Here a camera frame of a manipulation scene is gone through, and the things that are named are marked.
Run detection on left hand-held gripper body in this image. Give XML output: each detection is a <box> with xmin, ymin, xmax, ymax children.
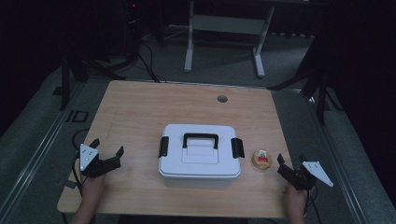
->
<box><xmin>78</xmin><ymin>143</ymin><xmax>122</xmax><ymax>179</ymax></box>

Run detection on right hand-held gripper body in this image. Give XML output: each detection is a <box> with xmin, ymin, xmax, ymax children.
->
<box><xmin>276</xmin><ymin>161</ymin><xmax>334</xmax><ymax>191</ymax></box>

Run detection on white lid with black handle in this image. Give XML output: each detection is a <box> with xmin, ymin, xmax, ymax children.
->
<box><xmin>157</xmin><ymin>123</ymin><xmax>246</xmax><ymax>180</ymax></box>

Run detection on white plastic storage box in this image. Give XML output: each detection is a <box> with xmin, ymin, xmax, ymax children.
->
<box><xmin>161</xmin><ymin>175</ymin><xmax>240</xmax><ymax>189</ymax></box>

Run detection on person's right hand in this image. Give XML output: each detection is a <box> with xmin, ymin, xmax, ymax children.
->
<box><xmin>286</xmin><ymin>184</ymin><xmax>313</xmax><ymax>205</ymax></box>

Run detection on person's left hand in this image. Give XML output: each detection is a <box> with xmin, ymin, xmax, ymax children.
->
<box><xmin>81</xmin><ymin>173</ymin><xmax>106</xmax><ymax>196</ymax></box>

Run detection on grey tape piece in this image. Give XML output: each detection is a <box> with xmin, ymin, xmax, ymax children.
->
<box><xmin>56</xmin><ymin>178</ymin><xmax>79</xmax><ymax>189</ymax></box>

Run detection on black metal stand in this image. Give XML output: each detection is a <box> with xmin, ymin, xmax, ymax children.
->
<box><xmin>266</xmin><ymin>36</ymin><xmax>345</xmax><ymax>127</ymax></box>
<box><xmin>59</xmin><ymin>40</ymin><xmax>127</xmax><ymax>112</ymax></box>

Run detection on dark equipment rack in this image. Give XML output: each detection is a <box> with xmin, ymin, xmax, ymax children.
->
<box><xmin>120</xmin><ymin>0</ymin><xmax>143</xmax><ymax>62</ymax></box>

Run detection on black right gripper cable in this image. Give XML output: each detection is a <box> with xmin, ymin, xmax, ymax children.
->
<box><xmin>303</xmin><ymin>186</ymin><xmax>323</xmax><ymax>224</ymax></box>

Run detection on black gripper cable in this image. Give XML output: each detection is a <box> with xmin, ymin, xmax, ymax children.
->
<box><xmin>71</xmin><ymin>128</ymin><xmax>92</xmax><ymax>200</ymax></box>
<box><xmin>303</xmin><ymin>186</ymin><xmax>323</xmax><ymax>224</ymax></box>

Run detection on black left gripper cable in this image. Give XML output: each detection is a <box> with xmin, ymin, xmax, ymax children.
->
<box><xmin>71</xmin><ymin>128</ymin><xmax>92</xmax><ymax>200</ymax></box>

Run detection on black floor cables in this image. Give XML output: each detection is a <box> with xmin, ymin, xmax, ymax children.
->
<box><xmin>135</xmin><ymin>40</ymin><xmax>167</xmax><ymax>84</ymax></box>

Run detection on white metal desk frame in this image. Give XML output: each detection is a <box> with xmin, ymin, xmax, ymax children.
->
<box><xmin>183</xmin><ymin>0</ymin><xmax>276</xmax><ymax>78</ymax></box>

